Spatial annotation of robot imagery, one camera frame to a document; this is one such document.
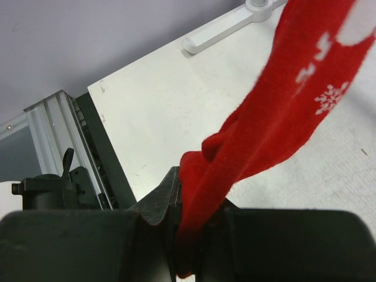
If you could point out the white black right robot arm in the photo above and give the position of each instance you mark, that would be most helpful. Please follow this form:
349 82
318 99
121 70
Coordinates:
65 192

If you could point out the red santa sock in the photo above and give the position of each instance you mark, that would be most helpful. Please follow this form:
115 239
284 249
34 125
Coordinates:
317 51

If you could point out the white drying rack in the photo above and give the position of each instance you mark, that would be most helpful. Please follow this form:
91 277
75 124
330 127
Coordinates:
252 11

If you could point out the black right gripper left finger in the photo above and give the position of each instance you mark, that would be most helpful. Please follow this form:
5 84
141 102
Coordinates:
94 245

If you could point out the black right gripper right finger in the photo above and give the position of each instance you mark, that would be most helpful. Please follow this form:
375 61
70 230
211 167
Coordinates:
286 245

